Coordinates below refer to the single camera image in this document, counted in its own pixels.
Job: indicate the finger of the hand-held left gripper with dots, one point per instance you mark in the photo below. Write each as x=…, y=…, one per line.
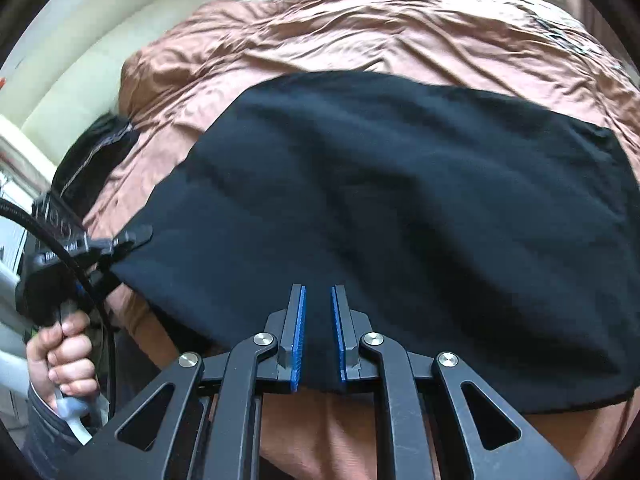
x=132, y=236
x=107, y=284

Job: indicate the pile of dark folded clothes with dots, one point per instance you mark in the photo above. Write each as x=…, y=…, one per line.
x=90, y=165

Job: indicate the brown blanket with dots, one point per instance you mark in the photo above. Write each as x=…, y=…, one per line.
x=325, y=30

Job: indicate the person's left hand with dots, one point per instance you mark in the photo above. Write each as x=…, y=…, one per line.
x=65, y=360

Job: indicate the person's left forearm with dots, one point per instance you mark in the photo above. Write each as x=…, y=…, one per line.
x=45, y=435

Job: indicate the black pants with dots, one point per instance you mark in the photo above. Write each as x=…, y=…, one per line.
x=375, y=185

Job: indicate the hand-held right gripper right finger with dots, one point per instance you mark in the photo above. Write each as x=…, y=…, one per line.
x=339, y=340

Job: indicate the cream padded headboard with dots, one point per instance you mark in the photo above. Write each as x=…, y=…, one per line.
x=100, y=70

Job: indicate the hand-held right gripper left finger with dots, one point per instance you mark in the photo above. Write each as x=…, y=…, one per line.
x=298, y=340

